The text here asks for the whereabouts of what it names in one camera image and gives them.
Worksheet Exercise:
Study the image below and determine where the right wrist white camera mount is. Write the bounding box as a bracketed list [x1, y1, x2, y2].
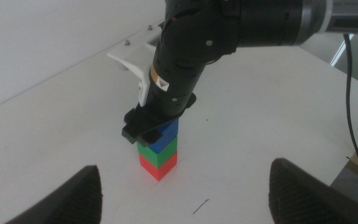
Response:
[106, 24, 164, 108]

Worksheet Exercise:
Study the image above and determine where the red cube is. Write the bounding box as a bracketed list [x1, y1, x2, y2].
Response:
[138, 151, 179, 182]

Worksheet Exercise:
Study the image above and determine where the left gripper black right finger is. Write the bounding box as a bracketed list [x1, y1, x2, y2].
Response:
[268, 157, 358, 224]

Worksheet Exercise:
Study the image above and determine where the green cube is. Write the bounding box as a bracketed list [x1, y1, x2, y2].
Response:
[136, 136, 179, 170]

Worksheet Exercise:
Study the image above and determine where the thin smooth black cable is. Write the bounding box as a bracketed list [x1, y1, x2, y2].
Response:
[342, 33, 358, 187]

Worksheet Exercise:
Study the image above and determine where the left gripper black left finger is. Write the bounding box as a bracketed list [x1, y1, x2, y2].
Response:
[4, 164, 104, 224]

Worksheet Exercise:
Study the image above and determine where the white bar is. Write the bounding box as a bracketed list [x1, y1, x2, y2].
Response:
[329, 39, 347, 67]

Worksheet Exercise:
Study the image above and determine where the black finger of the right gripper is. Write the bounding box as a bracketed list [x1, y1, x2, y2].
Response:
[139, 127, 165, 148]

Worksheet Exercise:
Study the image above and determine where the blue cube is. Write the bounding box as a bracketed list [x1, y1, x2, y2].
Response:
[149, 118, 180, 155]

